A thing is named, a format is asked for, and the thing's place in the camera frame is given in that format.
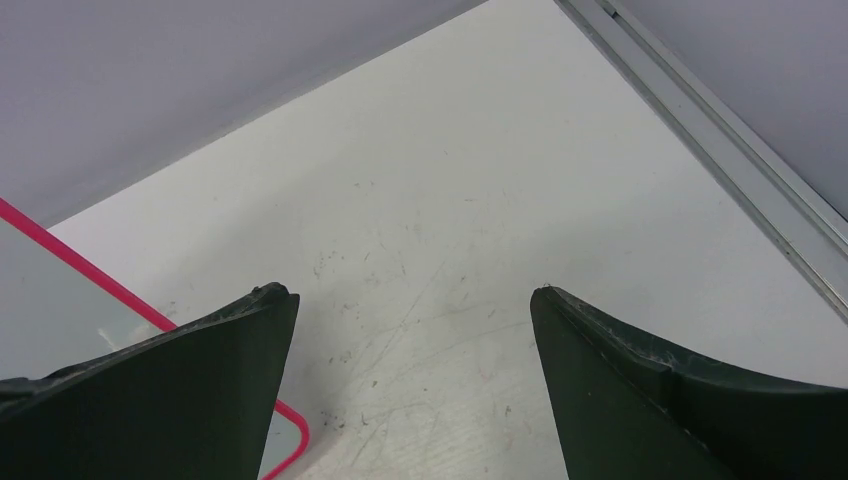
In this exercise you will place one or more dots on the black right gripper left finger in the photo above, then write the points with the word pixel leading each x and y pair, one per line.
pixel 192 403

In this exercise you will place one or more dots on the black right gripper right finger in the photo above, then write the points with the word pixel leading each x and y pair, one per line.
pixel 631 405

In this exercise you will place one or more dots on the whiteboard with pink frame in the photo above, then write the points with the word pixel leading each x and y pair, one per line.
pixel 58 309

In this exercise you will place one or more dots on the aluminium rail frame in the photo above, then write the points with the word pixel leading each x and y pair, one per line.
pixel 805 228

